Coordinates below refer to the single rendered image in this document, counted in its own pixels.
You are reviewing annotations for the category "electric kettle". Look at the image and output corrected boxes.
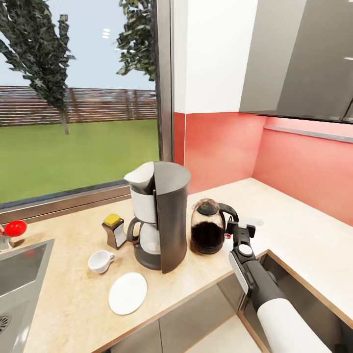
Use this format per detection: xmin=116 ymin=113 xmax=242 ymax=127
xmin=191 ymin=198 xmax=239 ymax=254

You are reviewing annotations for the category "saucer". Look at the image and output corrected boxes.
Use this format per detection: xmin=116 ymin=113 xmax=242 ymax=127
xmin=109 ymin=273 xmax=147 ymax=315

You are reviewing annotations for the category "coffee cup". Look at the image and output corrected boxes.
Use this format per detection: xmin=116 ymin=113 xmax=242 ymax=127
xmin=88 ymin=250 xmax=114 ymax=274

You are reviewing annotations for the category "paper coffee filter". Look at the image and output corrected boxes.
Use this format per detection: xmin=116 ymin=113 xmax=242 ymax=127
xmin=124 ymin=161 xmax=154 ymax=195

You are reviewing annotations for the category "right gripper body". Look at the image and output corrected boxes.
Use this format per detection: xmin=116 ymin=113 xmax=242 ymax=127
xmin=226 ymin=220 xmax=256 ymax=239

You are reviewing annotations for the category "bottle of coffee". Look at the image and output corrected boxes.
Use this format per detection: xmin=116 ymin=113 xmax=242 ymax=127
xmin=101 ymin=214 xmax=126 ymax=250

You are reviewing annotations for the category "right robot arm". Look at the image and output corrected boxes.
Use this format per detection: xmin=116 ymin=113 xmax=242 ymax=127
xmin=226 ymin=216 xmax=332 ymax=353

